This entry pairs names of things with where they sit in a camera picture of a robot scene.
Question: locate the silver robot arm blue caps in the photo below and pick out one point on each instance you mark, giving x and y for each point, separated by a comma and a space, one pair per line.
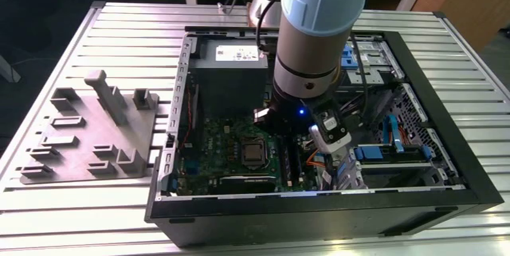
314, 44

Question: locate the silver CPU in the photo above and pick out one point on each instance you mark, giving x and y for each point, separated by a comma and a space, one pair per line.
254, 152

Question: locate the grey power supply unit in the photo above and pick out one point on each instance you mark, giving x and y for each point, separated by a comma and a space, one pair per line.
231, 89

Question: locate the black CPU socket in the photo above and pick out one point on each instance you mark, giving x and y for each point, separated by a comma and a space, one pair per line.
255, 168

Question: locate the green motherboard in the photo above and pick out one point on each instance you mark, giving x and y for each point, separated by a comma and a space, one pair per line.
216, 154

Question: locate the black graphics card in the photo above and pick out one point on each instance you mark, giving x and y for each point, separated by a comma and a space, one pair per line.
247, 183

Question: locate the hard disk in blue carrier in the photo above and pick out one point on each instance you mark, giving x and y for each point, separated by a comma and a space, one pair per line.
368, 153

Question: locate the blue drive bay latch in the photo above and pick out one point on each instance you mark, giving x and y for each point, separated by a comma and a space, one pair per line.
347, 62

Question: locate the metal drive cage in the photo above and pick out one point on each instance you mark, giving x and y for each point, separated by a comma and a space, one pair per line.
374, 77

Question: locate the metal disk bay cage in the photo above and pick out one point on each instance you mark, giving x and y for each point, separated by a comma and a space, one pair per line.
398, 165

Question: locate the black open PC case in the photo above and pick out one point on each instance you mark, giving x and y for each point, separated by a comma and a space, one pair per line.
279, 226

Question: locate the grey parts rack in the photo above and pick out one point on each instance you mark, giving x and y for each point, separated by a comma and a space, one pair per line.
95, 136

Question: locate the grey chair leg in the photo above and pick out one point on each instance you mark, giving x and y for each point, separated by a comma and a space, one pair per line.
9, 71

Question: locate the silver camera black mount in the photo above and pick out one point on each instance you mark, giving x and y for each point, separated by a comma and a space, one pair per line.
330, 133

